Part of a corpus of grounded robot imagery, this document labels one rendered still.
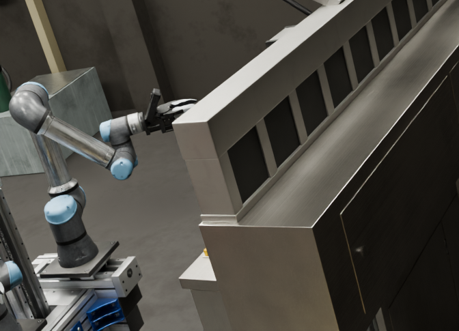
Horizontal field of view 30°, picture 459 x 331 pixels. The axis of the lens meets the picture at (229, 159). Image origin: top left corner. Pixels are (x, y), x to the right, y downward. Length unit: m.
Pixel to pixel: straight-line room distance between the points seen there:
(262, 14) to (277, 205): 5.26
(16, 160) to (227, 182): 5.42
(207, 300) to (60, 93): 4.55
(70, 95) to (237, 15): 1.51
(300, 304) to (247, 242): 0.15
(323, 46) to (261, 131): 0.34
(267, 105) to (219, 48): 5.38
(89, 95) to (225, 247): 5.74
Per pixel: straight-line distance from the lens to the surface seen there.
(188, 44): 7.22
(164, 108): 3.12
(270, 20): 6.86
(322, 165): 1.78
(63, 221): 3.12
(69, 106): 7.10
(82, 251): 3.16
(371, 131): 1.90
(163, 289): 4.55
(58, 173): 3.21
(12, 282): 2.54
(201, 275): 2.64
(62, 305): 3.16
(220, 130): 1.59
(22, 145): 6.85
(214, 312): 2.68
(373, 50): 2.24
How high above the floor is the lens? 2.14
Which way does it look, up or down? 21 degrees down
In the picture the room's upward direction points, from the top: 16 degrees counter-clockwise
